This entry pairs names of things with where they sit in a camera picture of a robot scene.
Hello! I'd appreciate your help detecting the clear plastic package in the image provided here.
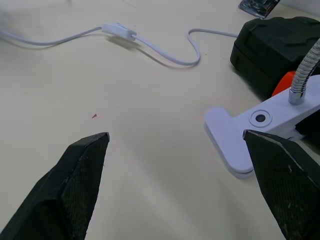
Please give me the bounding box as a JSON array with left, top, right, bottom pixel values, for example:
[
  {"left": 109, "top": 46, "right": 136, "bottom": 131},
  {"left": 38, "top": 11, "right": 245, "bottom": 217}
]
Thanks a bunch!
[{"left": 238, "top": 0, "right": 280, "bottom": 20}]

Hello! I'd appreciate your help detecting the black plastic tool case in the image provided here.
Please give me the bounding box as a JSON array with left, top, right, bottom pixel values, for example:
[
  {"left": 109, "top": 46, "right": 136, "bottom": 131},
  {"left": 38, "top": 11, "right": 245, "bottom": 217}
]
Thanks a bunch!
[{"left": 229, "top": 16, "right": 320, "bottom": 100}]

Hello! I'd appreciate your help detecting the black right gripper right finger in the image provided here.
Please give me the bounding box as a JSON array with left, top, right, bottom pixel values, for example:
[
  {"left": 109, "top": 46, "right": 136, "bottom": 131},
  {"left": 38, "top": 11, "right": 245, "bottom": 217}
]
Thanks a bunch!
[{"left": 242, "top": 129, "right": 320, "bottom": 240}]

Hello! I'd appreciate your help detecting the orange case latch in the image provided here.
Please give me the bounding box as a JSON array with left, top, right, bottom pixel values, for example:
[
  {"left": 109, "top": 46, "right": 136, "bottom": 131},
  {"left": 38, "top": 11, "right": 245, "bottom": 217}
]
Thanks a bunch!
[{"left": 271, "top": 70, "right": 297, "bottom": 98}]

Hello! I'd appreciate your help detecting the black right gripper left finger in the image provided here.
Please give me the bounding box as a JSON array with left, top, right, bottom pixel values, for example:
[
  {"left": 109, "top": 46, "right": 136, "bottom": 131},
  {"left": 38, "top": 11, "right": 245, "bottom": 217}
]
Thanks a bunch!
[{"left": 0, "top": 132, "right": 111, "bottom": 240}]

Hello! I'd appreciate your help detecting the white inline cable switch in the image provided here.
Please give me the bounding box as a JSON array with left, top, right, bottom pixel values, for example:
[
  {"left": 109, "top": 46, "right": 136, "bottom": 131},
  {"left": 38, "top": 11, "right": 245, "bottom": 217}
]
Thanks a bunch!
[{"left": 101, "top": 22, "right": 137, "bottom": 41}]

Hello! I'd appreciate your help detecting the white gooseneck clamp lamp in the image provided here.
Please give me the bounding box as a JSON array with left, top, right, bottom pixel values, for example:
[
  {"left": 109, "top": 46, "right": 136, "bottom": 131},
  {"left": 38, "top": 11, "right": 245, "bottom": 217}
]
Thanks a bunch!
[{"left": 203, "top": 37, "right": 320, "bottom": 179}]

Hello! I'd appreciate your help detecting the white power cord with switch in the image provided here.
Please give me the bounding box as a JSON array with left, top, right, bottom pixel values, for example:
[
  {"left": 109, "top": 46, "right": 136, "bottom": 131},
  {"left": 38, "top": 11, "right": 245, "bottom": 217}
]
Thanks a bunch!
[{"left": 0, "top": 26, "right": 239, "bottom": 68}]

